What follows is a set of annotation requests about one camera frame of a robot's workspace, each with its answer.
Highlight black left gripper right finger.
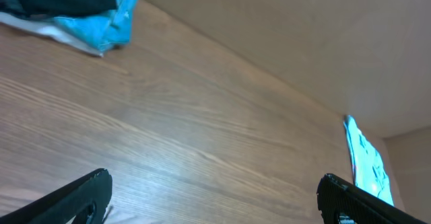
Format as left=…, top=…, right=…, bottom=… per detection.
left=317, top=174, right=426, bottom=224

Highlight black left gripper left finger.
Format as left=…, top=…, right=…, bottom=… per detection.
left=1, top=168, right=112, bottom=224

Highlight light blue t-shirt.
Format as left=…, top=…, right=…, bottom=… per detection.
left=343, top=115, right=395, bottom=206

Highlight folded blue denim jeans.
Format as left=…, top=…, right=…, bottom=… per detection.
left=53, top=0, right=138, bottom=57

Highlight folded white garment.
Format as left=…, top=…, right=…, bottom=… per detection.
left=1, top=12, right=103, bottom=57

